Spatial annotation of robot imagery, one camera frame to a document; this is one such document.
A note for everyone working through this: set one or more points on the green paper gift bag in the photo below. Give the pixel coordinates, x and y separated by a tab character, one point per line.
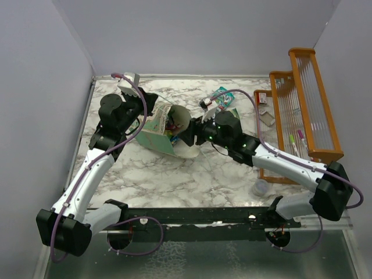
168	119

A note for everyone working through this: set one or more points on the yellow green Fox's candy bag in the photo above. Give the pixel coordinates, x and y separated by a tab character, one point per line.
235	113

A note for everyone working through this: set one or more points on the small clear plastic cup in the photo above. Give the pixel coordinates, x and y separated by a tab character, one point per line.
260	187

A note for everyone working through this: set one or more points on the orange wooden tiered rack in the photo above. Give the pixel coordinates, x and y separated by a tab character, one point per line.
297	100

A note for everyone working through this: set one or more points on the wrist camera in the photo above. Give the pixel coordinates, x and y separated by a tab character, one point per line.
209	106
126	88

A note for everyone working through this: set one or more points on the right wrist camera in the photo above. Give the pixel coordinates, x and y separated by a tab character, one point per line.
209	106

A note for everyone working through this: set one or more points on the red white small box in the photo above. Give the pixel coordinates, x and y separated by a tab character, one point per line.
262	97

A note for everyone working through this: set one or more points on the blue snack packet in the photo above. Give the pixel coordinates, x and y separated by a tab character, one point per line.
174	139

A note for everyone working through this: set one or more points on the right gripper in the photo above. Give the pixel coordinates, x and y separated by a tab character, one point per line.
196	128

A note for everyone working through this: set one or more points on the pink marker pen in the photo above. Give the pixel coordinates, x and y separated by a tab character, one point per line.
303	140

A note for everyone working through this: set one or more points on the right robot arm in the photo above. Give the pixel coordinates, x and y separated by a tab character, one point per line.
328	186

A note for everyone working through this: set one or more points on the black base frame bar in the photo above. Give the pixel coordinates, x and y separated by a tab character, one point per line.
197	225

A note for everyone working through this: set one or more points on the grey cardboard piece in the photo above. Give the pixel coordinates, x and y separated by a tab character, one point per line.
267	118

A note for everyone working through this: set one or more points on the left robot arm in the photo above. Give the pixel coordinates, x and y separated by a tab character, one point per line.
67	226

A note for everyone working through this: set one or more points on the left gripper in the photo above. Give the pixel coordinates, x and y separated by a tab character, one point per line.
150	99

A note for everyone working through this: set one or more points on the green marker pen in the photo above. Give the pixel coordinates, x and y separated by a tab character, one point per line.
292	141

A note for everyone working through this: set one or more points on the teal Fox's candy bag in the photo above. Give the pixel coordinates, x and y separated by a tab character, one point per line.
223	101

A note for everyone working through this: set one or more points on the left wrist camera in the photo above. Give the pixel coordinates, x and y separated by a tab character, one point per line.
126	88

